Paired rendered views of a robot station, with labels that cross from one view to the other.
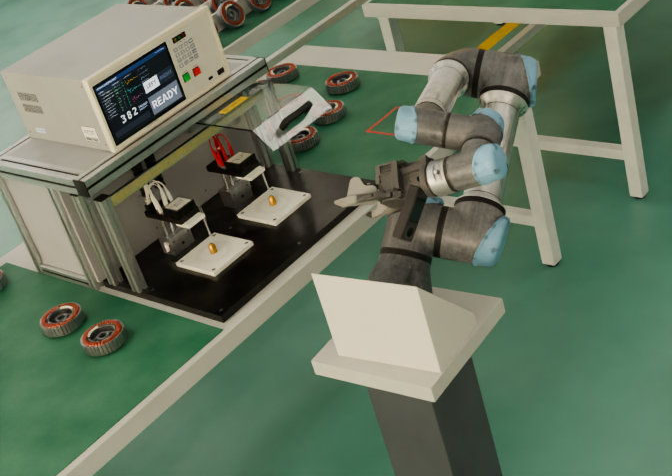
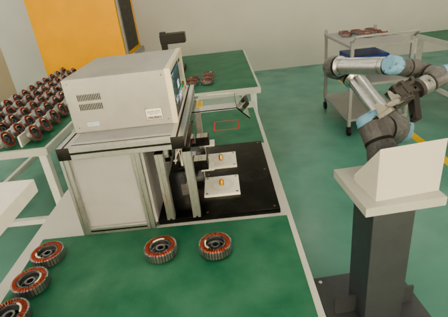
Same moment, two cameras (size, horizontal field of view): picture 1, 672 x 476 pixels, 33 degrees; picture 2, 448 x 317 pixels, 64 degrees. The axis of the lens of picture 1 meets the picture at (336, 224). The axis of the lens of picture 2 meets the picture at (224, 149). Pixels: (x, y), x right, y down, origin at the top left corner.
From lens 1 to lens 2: 2.25 m
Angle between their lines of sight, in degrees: 42
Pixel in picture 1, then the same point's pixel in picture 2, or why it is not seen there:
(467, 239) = (405, 126)
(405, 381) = (431, 198)
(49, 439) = not seen: outside the picture
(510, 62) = not seen: hidden behind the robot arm
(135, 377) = (273, 258)
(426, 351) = (435, 178)
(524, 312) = not seen: hidden behind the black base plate
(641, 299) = (302, 192)
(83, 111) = (153, 95)
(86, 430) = (295, 302)
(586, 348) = (305, 213)
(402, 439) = (384, 246)
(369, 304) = (412, 159)
